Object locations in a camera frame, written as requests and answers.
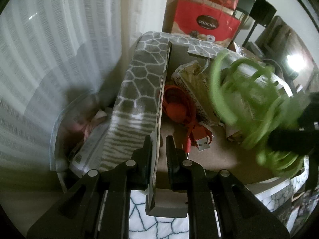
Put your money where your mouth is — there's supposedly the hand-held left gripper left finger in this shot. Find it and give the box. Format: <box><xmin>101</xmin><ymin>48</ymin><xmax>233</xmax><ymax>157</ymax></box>
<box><xmin>26</xmin><ymin>134</ymin><xmax>154</xmax><ymax>239</ymax></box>

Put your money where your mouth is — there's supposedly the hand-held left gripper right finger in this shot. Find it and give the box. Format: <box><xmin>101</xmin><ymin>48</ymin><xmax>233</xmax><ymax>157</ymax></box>
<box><xmin>166</xmin><ymin>136</ymin><xmax>291</xmax><ymax>239</ymax></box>

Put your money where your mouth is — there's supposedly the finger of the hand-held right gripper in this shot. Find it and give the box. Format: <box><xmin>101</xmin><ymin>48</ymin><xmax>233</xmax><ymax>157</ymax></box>
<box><xmin>298</xmin><ymin>92</ymin><xmax>319</xmax><ymax>130</ymax></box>
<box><xmin>268</xmin><ymin>126</ymin><xmax>319</xmax><ymax>158</ymax></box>

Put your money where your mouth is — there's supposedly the green cable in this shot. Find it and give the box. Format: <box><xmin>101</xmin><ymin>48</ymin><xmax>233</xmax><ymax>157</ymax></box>
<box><xmin>209</xmin><ymin>50</ymin><xmax>306</xmax><ymax>177</ymax></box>

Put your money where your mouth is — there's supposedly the red cable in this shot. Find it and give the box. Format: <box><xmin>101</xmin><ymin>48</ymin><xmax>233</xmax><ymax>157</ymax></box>
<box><xmin>161</xmin><ymin>85</ymin><xmax>213</xmax><ymax>153</ymax></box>

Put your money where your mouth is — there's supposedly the white and brown cardboard tray box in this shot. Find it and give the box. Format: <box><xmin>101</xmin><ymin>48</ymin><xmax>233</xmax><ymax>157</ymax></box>
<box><xmin>145</xmin><ymin>41</ymin><xmax>306</xmax><ymax>218</ymax></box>

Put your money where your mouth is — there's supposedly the small gold snack packet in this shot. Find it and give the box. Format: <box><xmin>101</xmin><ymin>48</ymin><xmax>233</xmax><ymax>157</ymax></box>
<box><xmin>171</xmin><ymin>61</ymin><xmax>222</xmax><ymax>127</ymax></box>

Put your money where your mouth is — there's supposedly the glowing desk lamp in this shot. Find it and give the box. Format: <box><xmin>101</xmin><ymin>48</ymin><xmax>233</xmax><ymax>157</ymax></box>
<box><xmin>284</xmin><ymin>52</ymin><xmax>309</xmax><ymax>75</ymax></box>

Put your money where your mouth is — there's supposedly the brown sofa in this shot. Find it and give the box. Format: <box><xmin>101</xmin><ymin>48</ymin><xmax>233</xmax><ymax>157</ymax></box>
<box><xmin>254</xmin><ymin>15</ymin><xmax>319</xmax><ymax>95</ymax></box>

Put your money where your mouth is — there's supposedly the grey white patterned blanket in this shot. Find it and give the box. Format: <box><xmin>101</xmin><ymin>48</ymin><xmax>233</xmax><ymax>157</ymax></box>
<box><xmin>100</xmin><ymin>31</ymin><xmax>309</xmax><ymax>239</ymax></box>

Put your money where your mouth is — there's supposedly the clear plastic bag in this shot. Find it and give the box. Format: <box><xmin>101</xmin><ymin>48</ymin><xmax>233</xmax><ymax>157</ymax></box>
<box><xmin>233</xmin><ymin>42</ymin><xmax>262</xmax><ymax>60</ymax></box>

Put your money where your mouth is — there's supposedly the clear plastic storage bin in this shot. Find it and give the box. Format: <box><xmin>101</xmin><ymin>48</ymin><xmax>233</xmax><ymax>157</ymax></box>
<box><xmin>49</xmin><ymin>90</ymin><xmax>117</xmax><ymax>180</ymax></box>

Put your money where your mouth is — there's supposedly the red gift box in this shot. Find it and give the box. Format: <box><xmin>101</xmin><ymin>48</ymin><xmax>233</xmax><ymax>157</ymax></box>
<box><xmin>162</xmin><ymin>0</ymin><xmax>242</xmax><ymax>48</ymax></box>

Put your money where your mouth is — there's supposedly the white curtain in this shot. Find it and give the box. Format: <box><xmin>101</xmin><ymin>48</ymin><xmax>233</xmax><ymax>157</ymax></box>
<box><xmin>0</xmin><ymin>0</ymin><xmax>170</xmax><ymax>170</ymax></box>

